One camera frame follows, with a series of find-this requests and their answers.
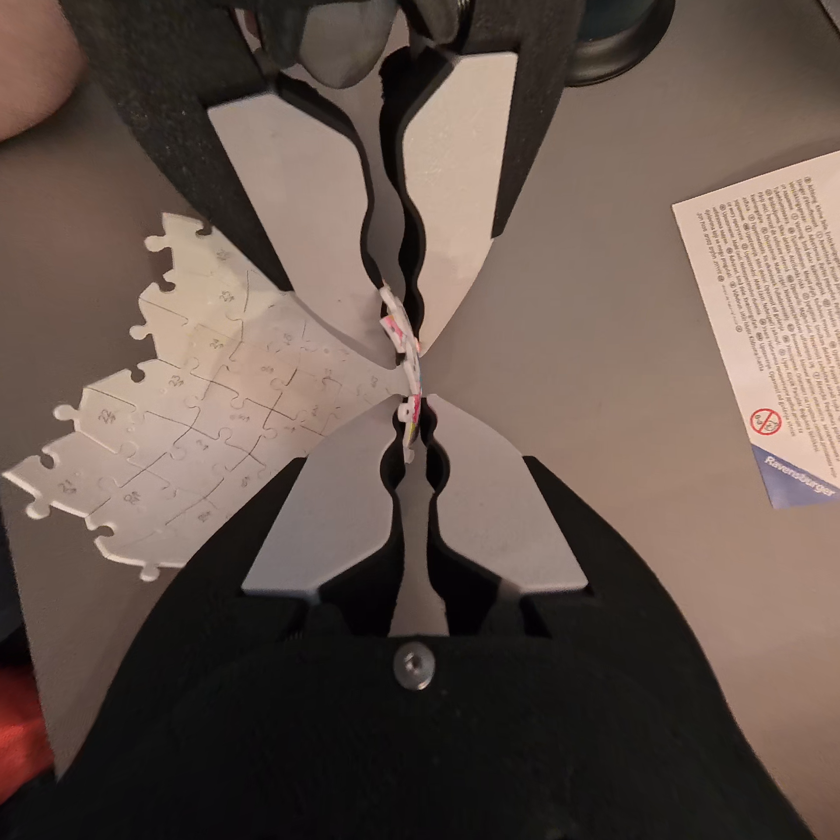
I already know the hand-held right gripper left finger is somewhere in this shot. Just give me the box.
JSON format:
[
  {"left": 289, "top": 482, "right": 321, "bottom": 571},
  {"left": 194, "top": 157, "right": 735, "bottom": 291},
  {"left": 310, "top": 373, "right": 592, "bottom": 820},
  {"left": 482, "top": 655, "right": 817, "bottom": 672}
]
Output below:
[{"left": 241, "top": 395, "right": 418, "bottom": 634}]

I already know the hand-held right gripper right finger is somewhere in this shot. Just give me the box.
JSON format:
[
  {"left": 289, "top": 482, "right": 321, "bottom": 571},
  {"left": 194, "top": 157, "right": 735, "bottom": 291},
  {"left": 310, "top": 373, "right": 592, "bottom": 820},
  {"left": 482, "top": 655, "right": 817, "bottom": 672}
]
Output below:
[{"left": 417, "top": 394, "right": 589, "bottom": 634}]

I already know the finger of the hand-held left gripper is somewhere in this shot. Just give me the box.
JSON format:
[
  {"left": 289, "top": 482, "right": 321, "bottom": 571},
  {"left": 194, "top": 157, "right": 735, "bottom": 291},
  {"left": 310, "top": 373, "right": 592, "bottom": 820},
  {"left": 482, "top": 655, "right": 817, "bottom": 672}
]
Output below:
[
  {"left": 206, "top": 73, "right": 403, "bottom": 370},
  {"left": 378, "top": 47, "right": 519, "bottom": 357}
]

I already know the small curved puzzle piece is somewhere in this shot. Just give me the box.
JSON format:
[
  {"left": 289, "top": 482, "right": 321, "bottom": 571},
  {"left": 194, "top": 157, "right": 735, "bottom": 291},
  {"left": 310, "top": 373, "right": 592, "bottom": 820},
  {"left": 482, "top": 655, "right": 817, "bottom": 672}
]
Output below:
[{"left": 395, "top": 392, "right": 425, "bottom": 466}]

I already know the half built puzzle ball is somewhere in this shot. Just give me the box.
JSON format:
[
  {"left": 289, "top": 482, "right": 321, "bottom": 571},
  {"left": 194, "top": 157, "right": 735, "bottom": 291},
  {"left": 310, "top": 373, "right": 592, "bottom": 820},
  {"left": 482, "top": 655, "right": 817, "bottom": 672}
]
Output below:
[{"left": 0, "top": 211, "right": 427, "bottom": 584}]

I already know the person's left forearm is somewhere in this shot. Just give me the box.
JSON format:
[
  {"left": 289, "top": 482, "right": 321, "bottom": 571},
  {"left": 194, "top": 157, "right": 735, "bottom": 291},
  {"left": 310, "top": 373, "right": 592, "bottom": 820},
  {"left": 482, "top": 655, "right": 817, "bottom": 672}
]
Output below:
[{"left": 0, "top": 20, "right": 89, "bottom": 144}]

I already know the black round ball stand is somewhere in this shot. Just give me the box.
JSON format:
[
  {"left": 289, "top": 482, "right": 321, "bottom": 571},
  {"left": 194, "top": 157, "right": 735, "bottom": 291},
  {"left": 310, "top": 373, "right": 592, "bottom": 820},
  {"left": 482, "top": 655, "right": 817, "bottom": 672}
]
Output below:
[{"left": 564, "top": 0, "right": 677, "bottom": 88}]

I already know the person's dark blue shirt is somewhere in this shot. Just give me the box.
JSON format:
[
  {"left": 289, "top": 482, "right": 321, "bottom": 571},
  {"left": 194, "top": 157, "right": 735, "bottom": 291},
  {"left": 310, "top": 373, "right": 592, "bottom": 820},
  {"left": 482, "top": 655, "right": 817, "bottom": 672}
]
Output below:
[{"left": 0, "top": 518, "right": 30, "bottom": 664}]

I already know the white instruction leaflet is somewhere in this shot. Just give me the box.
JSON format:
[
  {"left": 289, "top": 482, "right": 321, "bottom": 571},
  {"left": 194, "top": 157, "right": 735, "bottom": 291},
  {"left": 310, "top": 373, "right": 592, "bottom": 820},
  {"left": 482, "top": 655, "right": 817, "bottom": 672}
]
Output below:
[{"left": 671, "top": 151, "right": 840, "bottom": 511}]

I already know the black jacket with orange lining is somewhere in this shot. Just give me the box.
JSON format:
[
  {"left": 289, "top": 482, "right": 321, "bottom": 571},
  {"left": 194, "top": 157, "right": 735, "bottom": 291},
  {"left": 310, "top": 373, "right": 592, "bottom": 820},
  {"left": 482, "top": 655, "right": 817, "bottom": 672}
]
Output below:
[{"left": 0, "top": 663, "right": 55, "bottom": 778}]

